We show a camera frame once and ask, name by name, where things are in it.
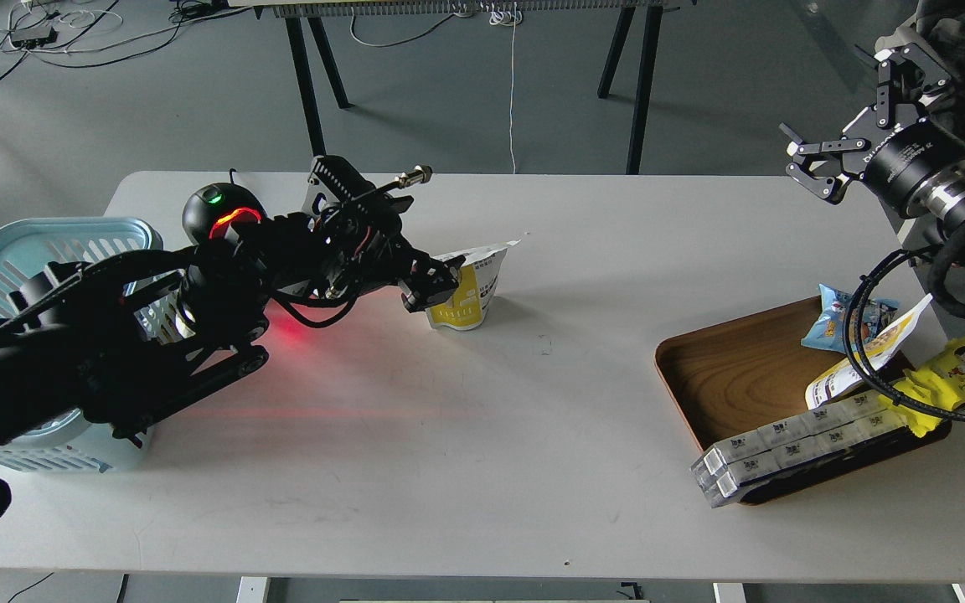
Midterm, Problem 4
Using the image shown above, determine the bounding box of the yellow cartoon snack bag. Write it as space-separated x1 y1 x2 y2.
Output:
893 335 965 411

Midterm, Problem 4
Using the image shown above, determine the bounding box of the blue snack packet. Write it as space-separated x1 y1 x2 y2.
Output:
800 283 900 353

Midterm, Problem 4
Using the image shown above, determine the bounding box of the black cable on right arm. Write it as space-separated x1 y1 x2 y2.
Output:
841 247 965 432

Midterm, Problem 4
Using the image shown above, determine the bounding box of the light blue plastic basket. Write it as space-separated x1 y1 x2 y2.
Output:
0 217 163 473

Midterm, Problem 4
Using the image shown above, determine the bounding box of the white hanging cord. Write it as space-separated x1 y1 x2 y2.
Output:
482 4 525 175

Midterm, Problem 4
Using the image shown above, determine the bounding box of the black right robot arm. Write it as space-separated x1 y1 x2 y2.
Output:
780 42 965 319

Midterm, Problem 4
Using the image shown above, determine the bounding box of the black legged background table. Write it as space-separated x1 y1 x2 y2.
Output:
227 0 697 175

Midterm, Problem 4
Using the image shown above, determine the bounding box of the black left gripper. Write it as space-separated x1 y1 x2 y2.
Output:
231 154 467 313

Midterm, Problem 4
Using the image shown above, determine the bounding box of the yellow white snack pouch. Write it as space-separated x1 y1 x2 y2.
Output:
426 240 520 331

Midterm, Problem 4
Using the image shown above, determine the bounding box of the brown wooden tray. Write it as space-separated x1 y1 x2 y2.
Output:
654 298 952 461

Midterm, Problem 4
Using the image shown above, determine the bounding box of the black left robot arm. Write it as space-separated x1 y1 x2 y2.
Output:
0 154 465 518

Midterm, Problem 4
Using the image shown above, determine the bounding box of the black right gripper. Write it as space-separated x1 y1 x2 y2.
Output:
780 42 965 220

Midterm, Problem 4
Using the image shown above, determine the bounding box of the black barcode scanner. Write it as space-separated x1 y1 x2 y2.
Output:
181 169 267 245

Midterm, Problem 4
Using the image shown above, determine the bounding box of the floor cables and power strip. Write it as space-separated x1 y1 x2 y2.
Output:
0 0 232 118

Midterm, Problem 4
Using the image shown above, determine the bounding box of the white long snack box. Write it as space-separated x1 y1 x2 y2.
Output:
689 393 916 508

